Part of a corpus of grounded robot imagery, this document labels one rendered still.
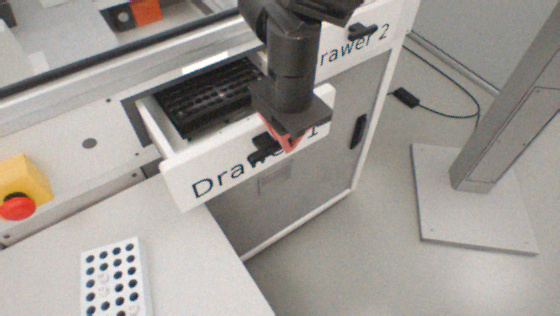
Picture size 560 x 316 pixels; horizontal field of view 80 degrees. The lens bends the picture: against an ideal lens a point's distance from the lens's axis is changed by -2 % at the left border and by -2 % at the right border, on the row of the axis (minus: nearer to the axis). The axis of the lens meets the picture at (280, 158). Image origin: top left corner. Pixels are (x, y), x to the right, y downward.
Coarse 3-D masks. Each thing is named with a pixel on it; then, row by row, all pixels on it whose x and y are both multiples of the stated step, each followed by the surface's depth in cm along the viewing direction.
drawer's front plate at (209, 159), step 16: (320, 96) 52; (240, 128) 48; (256, 128) 48; (320, 128) 59; (208, 144) 46; (224, 144) 46; (240, 144) 49; (304, 144) 59; (176, 160) 44; (192, 160) 45; (208, 160) 47; (224, 160) 49; (240, 160) 51; (272, 160) 57; (176, 176) 45; (192, 176) 47; (208, 176) 49; (224, 176) 52; (240, 176) 54; (176, 192) 47; (192, 192) 50; (208, 192) 52
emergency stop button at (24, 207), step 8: (8, 200) 44; (16, 200) 44; (24, 200) 45; (32, 200) 46; (0, 208) 44; (8, 208) 44; (16, 208) 45; (24, 208) 45; (32, 208) 46; (8, 216) 45; (16, 216) 45; (24, 216) 46
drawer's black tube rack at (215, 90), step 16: (240, 64) 61; (192, 80) 59; (208, 80) 58; (224, 80) 59; (240, 80) 58; (160, 96) 56; (176, 96) 60; (192, 96) 60; (208, 96) 56; (176, 112) 58; (208, 112) 58; (224, 112) 58; (240, 112) 59; (176, 128) 56; (192, 128) 56
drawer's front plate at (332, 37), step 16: (384, 0) 70; (400, 0) 72; (352, 16) 66; (368, 16) 69; (384, 16) 72; (336, 32) 67; (320, 48) 67; (336, 48) 70; (352, 48) 73; (368, 48) 77; (336, 64) 74
